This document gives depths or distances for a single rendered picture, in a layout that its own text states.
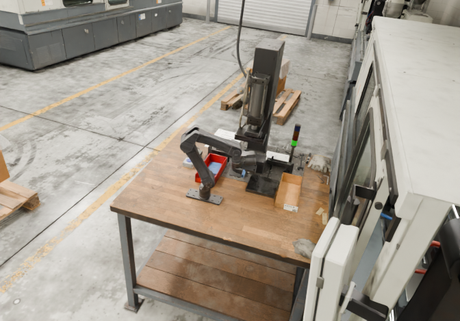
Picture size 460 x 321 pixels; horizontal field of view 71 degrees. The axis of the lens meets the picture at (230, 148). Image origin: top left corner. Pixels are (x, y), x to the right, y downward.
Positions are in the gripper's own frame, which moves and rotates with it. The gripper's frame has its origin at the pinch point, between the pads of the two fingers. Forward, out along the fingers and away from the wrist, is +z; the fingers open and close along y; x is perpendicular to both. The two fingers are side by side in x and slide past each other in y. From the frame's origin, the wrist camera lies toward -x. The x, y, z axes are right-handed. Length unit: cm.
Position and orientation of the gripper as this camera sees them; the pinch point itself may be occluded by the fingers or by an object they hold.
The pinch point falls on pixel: (237, 174)
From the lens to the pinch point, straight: 185.9
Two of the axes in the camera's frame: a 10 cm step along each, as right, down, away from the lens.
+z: 0.3, 4.8, 8.8
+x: -9.6, -2.3, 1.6
